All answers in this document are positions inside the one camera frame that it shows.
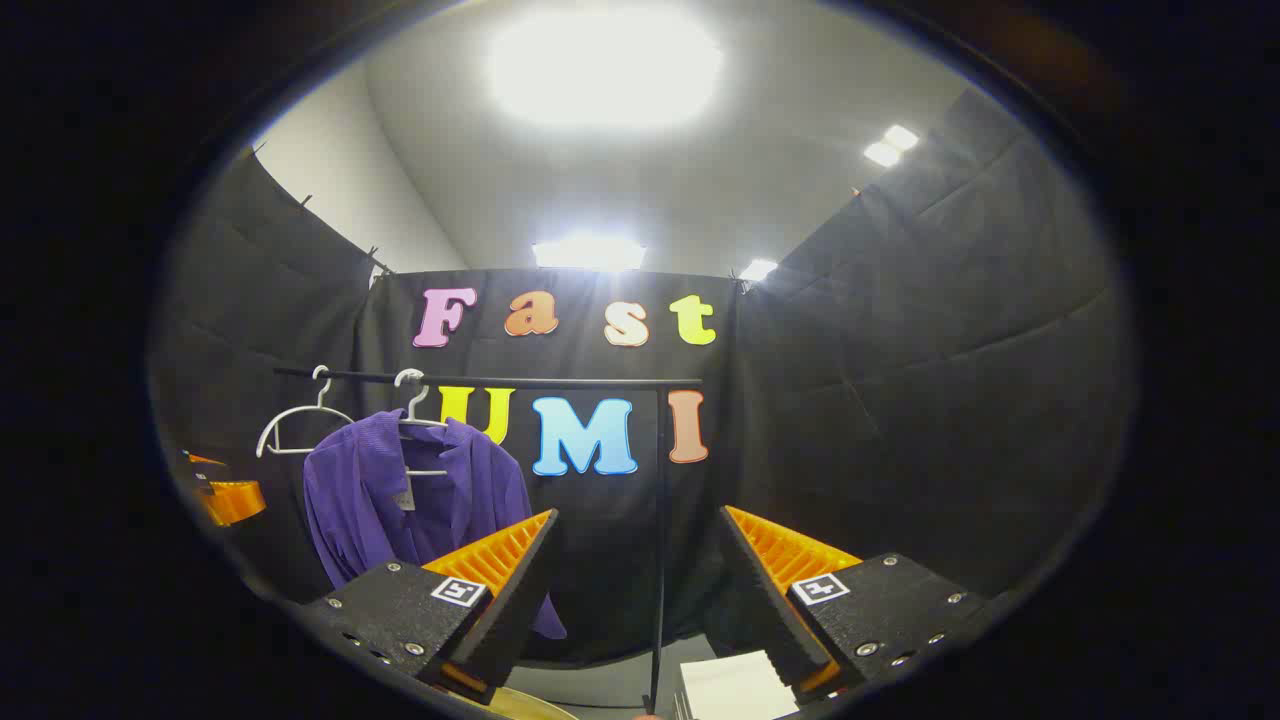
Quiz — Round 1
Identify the black clothes rack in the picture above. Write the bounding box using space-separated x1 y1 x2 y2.
273 366 704 715

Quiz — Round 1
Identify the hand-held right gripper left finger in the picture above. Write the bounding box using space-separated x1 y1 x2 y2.
298 508 561 706

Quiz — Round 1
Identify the black backdrop cloth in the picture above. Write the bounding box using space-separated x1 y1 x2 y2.
150 85 1136 666

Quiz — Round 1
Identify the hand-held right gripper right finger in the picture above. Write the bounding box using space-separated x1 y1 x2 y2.
703 505 991 706

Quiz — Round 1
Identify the purple shirt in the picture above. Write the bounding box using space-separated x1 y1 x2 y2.
303 408 568 641

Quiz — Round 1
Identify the large ceiling light panel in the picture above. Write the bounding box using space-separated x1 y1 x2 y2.
488 5 723 131

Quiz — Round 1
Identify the round laundry hamper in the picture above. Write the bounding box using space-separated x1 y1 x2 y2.
490 686 581 720

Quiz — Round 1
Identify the white plastic hanger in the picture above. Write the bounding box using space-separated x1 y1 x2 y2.
256 364 356 459
393 368 451 479

